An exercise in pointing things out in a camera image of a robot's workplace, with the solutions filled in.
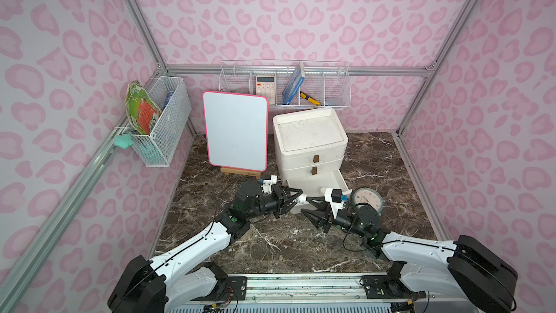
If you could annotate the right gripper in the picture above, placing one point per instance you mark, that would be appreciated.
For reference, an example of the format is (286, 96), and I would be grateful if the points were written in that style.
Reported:
(328, 217)

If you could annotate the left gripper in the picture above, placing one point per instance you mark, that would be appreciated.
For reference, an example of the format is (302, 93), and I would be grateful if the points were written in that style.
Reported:
(278, 200)

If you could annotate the white paint can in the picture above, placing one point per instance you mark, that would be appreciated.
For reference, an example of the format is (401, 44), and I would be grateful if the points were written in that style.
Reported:
(301, 200)

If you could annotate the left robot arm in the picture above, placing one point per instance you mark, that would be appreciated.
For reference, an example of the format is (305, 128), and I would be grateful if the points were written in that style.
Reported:
(167, 281)

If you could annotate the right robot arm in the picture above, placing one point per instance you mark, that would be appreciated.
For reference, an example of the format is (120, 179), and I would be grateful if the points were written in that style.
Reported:
(462, 268)

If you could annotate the white three-drawer cabinet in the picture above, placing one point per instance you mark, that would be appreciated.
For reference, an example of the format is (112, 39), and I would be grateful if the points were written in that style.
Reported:
(309, 129)

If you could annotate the green round alarm clock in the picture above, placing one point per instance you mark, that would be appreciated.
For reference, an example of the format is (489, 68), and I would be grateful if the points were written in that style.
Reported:
(367, 196)

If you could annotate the pink-framed whiteboard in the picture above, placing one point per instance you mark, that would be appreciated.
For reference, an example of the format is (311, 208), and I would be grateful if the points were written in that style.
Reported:
(236, 130)

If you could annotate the yellow black utility knife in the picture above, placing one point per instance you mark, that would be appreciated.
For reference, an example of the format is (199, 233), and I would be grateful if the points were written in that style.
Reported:
(310, 99)

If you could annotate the white calculator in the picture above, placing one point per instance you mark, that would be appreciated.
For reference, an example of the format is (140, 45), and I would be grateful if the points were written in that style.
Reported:
(266, 86)

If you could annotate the blue book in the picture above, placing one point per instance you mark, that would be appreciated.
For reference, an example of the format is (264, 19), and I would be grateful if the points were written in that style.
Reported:
(294, 84)

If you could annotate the green red snack bag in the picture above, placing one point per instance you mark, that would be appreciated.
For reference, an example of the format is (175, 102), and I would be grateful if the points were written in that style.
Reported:
(142, 112)

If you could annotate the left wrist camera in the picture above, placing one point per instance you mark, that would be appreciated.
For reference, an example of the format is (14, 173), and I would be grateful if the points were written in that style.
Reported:
(267, 184)

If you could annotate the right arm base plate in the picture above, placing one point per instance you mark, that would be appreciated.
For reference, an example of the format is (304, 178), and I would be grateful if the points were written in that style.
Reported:
(385, 287)

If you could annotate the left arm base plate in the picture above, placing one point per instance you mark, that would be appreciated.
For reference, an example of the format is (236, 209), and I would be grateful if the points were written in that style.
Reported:
(232, 285)

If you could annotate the white wire wall shelf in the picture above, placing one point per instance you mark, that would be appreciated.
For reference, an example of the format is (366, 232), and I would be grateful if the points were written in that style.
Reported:
(327, 82)

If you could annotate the white mesh wall basket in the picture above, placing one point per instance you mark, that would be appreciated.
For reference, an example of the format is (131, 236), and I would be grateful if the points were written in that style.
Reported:
(157, 149)

